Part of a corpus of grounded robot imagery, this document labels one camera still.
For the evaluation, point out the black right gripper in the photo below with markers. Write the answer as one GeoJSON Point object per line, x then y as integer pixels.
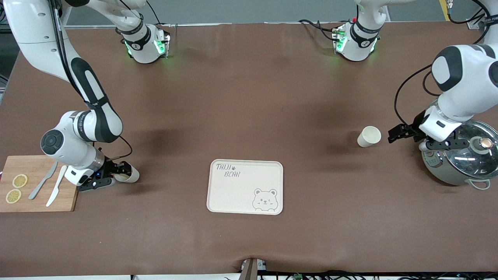
{"type": "Point", "coordinates": [110, 167]}

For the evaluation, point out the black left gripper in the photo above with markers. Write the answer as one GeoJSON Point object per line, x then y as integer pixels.
{"type": "Point", "coordinates": [414, 129]}

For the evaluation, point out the white IKEA cup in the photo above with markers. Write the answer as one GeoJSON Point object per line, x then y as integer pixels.
{"type": "Point", "coordinates": [369, 136]}
{"type": "Point", "coordinates": [132, 177]}

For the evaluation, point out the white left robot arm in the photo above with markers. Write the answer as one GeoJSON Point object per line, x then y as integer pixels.
{"type": "Point", "coordinates": [467, 77]}

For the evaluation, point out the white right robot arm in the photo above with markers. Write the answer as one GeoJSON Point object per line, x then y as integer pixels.
{"type": "Point", "coordinates": [35, 35]}

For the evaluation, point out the white plastic knife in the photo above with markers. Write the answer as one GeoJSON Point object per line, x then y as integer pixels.
{"type": "Point", "coordinates": [54, 192]}

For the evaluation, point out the glass pot lid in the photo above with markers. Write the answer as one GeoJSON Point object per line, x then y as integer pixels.
{"type": "Point", "coordinates": [467, 163]}

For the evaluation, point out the grey plastic knife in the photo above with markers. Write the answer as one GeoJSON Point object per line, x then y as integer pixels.
{"type": "Point", "coordinates": [41, 184]}

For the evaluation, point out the bamboo cutting board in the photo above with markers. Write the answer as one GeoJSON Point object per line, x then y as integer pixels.
{"type": "Point", "coordinates": [23, 165]}

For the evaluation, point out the lemon slice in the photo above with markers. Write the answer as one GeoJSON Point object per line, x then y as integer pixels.
{"type": "Point", "coordinates": [13, 196]}
{"type": "Point", "coordinates": [20, 181]}

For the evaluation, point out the cream bear print tray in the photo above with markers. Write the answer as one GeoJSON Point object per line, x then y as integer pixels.
{"type": "Point", "coordinates": [241, 194]}

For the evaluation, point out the brown table cover sheet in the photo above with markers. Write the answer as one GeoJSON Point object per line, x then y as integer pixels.
{"type": "Point", "coordinates": [249, 97]}

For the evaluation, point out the aluminium frame profile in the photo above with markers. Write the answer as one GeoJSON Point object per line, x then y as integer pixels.
{"type": "Point", "coordinates": [475, 23]}
{"type": "Point", "coordinates": [89, 26]}

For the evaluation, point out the metal table clamp bracket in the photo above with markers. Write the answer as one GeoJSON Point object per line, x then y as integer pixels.
{"type": "Point", "coordinates": [249, 270]}

